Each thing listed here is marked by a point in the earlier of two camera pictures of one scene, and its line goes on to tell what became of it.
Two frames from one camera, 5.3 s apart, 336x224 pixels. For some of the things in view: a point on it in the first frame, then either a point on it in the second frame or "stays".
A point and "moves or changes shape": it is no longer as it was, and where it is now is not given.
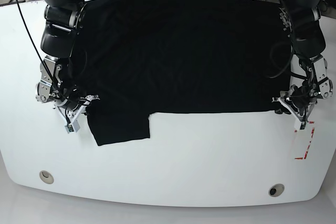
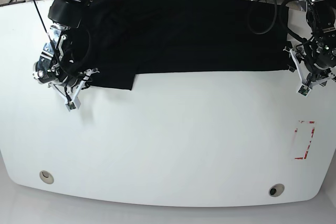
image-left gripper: [72, 109] -> [71, 100]
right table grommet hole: [276, 190] stays
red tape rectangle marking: [305, 157] stays
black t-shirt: [136, 54] moves or changes shape
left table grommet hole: [46, 177] stays
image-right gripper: [300, 101] -> [298, 52]
